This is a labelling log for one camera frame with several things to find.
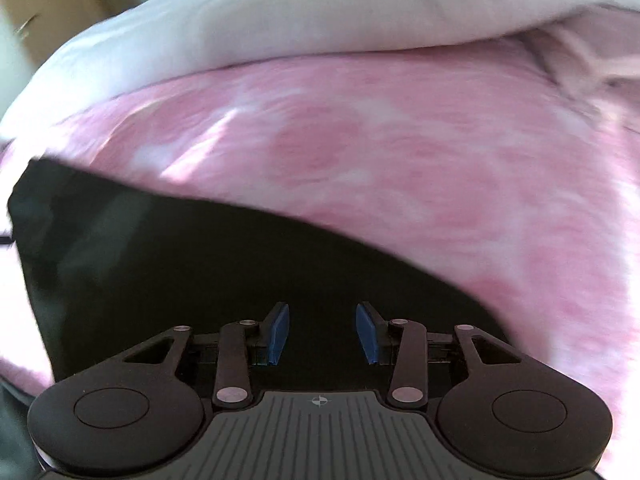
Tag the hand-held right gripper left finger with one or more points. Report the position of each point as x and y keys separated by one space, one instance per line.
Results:
x=277 y=335

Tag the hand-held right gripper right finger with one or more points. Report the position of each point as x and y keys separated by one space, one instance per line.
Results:
x=366 y=335

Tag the black pants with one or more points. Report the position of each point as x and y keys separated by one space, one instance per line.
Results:
x=150 y=260

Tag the pink floral blanket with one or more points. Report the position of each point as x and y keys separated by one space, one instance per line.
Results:
x=375 y=160

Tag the striped white duvet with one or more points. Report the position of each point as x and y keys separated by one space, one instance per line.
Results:
x=300 y=10

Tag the wooden door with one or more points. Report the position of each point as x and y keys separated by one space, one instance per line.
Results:
x=60 y=5

